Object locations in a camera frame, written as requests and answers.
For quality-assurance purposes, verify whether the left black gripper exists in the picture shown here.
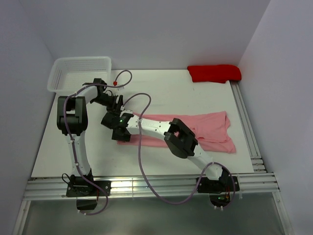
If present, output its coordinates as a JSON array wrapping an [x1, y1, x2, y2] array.
[[92, 94, 123, 117]]

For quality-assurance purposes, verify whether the pink t shirt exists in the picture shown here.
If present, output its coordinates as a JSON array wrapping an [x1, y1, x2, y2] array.
[[116, 111, 237, 154]]

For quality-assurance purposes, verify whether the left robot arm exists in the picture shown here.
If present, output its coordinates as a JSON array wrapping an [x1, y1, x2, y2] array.
[[57, 78, 124, 195]]

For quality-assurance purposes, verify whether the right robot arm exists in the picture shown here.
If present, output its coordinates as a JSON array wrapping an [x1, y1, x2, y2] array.
[[101, 111, 230, 191]]

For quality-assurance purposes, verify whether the white plastic basket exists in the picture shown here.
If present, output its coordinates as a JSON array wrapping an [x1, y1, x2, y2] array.
[[47, 56, 112, 95]]

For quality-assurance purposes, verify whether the red folded t shirt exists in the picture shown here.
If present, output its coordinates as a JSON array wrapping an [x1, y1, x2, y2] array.
[[187, 65, 242, 83]]

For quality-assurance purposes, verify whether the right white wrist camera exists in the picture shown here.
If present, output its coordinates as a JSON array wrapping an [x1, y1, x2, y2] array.
[[121, 109, 133, 116]]

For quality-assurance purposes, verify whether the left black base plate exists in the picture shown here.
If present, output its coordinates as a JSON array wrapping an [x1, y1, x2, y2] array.
[[66, 181, 111, 197]]

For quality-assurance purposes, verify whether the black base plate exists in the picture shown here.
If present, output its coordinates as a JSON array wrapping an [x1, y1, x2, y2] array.
[[66, 181, 111, 197], [197, 176, 240, 194]]

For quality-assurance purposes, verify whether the aluminium front rail frame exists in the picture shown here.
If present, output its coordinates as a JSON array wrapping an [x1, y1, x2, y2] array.
[[13, 171, 294, 235]]

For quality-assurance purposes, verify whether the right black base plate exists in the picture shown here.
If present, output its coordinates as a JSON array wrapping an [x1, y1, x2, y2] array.
[[197, 176, 240, 194]]

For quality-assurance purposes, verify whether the aluminium right side rail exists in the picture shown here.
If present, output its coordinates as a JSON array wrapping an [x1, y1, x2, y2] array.
[[230, 81, 267, 173]]

